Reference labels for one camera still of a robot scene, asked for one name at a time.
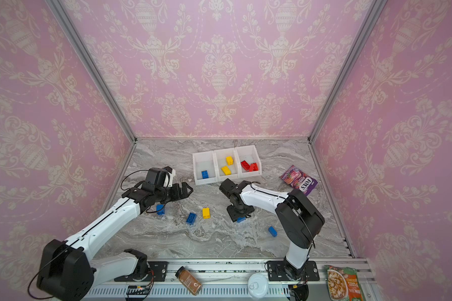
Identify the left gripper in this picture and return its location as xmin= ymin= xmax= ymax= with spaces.
xmin=154 ymin=181 xmax=195 ymax=204

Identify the blue long lego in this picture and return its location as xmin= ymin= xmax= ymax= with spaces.
xmin=186 ymin=213 xmax=197 ymax=225

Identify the yellow long lego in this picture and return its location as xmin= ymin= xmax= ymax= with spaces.
xmin=221 ymin=166 xmax=232 ymax=176

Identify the blue lego front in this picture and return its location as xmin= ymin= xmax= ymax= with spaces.
xmin=268 ymin=227 xmax=277 ymax=237

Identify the red long lego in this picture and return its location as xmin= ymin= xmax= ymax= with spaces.
xmin=241 ymin=161 xmax=250 ymax=171

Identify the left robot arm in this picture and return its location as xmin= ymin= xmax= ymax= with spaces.
xmin=30 ymin=181 xmax=193 ymax=300

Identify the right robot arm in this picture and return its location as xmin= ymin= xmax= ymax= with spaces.
xmin=219 ymin=179 xmax=325 ymax=280

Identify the white left bin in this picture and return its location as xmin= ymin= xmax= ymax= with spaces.
xmin=192 ymin=151 xmax=218 ymax=186

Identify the white bin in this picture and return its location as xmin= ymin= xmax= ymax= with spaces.
xmin=234 ymin=145 xmax=262 ymax=178
xmin=213 ymin=148 xmax=239 ymax=182
xmin=192 ymin=151 xmax=218 ymax=186

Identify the white middle bin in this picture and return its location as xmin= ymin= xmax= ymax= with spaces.
xmin=213 ymin=148 xmax=239 ymax=182

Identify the white right bin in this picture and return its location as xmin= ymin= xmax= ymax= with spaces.
xmin=234 ymin=145 xmax=262 ymax=178

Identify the purple candy bag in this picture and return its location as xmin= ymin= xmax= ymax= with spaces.
xmin=280 ymin=165 xmax=318 ymax=196

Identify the white round lid can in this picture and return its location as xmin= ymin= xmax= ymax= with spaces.
xmin=247 ymin=273 xmax=269 ymax=300

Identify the brown spice jar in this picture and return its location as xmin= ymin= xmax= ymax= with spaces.
xmin=175 ymin=266 xmax=202 ymax=295

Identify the food packet bag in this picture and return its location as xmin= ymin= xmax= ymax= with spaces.
xmin=325 ymin=265 xmax=365 ymax=301

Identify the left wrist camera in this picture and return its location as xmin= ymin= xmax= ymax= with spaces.
xmin=145 ymin=166 xmax=176 ymax=188

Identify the aluminium front rail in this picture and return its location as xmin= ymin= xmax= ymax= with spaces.
xmin=82 ymin=257 xmax=382 ymax=300

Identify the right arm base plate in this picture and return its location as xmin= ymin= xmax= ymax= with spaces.
xmin=266 ymin=260 xmax=320 ymax=282

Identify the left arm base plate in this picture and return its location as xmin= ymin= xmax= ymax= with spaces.
xmin=114 ymin=261 xmax=168 ymax=282

